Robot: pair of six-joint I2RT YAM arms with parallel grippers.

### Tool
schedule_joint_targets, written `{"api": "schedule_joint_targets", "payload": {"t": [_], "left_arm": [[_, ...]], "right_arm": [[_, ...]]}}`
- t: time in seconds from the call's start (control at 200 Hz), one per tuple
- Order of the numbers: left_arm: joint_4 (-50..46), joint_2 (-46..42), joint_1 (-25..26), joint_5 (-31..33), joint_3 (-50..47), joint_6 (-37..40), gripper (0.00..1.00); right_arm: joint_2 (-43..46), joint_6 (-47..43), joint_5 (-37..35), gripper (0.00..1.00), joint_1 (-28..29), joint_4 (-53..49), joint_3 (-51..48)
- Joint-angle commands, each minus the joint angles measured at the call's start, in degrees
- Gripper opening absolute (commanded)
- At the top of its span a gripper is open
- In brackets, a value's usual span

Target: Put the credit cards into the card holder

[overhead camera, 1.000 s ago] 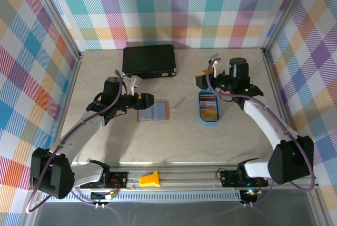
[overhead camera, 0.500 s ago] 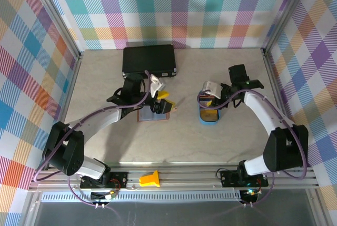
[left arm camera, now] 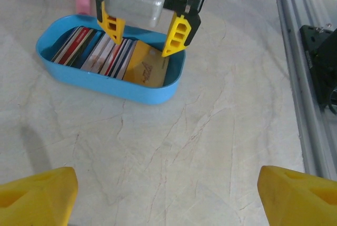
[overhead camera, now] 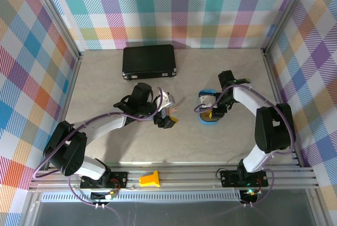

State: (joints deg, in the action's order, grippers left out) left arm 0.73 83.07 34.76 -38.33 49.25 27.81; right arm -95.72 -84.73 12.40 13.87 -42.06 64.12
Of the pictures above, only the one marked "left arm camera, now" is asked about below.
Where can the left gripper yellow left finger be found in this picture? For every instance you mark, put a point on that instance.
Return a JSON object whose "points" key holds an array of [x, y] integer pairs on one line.
{"points": [[39, 199]]}

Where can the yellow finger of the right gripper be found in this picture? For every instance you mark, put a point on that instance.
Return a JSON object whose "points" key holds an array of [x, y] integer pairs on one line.
{"points": [[111, 27], [179, 36]]}

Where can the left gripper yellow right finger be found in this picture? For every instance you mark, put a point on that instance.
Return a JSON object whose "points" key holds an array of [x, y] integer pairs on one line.
{"points": [[289, 205]]}

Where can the white printed card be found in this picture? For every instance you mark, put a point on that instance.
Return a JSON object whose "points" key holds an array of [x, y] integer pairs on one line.
{"points": [[100, 54]]}

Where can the navy and white card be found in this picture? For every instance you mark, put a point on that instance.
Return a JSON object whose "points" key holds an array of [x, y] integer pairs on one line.
{"points": [[126, 57]]}

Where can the red card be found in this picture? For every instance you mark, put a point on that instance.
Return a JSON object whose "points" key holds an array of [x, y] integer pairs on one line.
{"points": [[79, 44]]}

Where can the gold VIP card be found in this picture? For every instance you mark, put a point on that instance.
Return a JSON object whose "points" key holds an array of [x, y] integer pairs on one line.
{"points": [[147, 65]]}

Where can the blue oval tray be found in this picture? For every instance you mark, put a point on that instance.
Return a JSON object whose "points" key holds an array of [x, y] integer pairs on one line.
{"points": [[105, 86]]}

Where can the aluminium front rail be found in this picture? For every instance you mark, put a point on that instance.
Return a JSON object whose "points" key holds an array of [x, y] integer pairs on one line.
{"points": [[289, 52]]}

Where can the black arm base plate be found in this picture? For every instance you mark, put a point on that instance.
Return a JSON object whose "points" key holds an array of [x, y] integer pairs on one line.
{"points": [[321, 60]]}

